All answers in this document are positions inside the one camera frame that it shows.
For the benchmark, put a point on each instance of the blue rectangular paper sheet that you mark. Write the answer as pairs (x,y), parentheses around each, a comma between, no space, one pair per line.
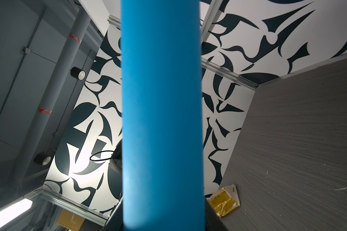
(161,116)

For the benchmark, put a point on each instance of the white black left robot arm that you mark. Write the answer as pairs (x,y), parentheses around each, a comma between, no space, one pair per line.
(115,162)

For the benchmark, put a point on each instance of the yellow plastic packet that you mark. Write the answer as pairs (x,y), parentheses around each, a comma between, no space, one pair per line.
(225,200)

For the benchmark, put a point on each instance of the black ceiling spotlight upper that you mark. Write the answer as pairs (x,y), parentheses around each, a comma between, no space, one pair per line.
(77,73)

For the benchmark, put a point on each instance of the black ceiling spotlight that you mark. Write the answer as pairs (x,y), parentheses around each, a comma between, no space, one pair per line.
(42,159)
(77,73)

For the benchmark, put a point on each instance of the grey ceiling pipe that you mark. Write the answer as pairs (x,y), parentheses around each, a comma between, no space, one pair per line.
(49,98)

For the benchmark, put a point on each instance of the black ceiling spotlight lower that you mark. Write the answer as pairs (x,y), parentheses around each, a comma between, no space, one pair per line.
(42,159)

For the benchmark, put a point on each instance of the fluorescent tube light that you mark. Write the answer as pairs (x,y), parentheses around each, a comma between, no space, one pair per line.
(13,211)

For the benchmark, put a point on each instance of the aluminium frame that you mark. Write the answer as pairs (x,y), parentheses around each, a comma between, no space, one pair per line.
(79,179)

